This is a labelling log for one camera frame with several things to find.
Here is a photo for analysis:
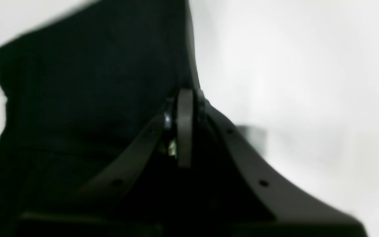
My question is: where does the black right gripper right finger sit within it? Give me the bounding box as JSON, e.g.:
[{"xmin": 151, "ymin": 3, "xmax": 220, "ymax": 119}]
[{"xmin": 195, "ymin": 91, "xmax": 367, "ymax": 237}]

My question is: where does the black T-shirt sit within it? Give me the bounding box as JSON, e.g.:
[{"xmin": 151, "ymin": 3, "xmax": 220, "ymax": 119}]
[{"xmin": 0, "ymin": 0, "xmax": 193, "ymax": 237}]

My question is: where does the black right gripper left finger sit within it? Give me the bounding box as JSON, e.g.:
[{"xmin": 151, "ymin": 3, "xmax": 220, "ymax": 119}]
[{"xmin": 75, "ymin": 89, "xmax": 194, "ymax": 204}]

